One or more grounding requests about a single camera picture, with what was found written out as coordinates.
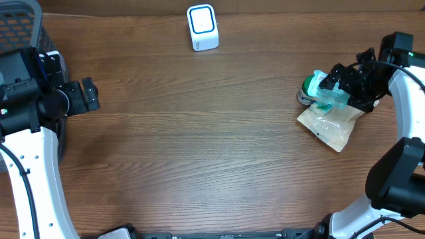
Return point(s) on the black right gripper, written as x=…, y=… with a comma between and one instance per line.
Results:
x=350, y=75

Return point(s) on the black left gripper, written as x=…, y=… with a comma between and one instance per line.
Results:
x=82, y=105

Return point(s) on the teal snack packet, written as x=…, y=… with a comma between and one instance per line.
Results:
x=334, y=97

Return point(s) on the white pouch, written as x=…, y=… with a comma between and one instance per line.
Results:
x=332, y=125

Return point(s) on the green round lid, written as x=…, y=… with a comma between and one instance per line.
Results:
x=302, y=94

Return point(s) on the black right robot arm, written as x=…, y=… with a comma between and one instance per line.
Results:
x=393, y=189

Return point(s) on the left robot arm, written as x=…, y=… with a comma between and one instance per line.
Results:
x=31, y=158

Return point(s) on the white barcode scanner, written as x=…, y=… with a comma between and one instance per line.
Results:
x=203, y=27

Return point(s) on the grey plastic mesh basket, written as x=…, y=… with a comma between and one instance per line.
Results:
x=20, y=26

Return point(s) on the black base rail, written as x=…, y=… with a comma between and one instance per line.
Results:
x=289, y=233

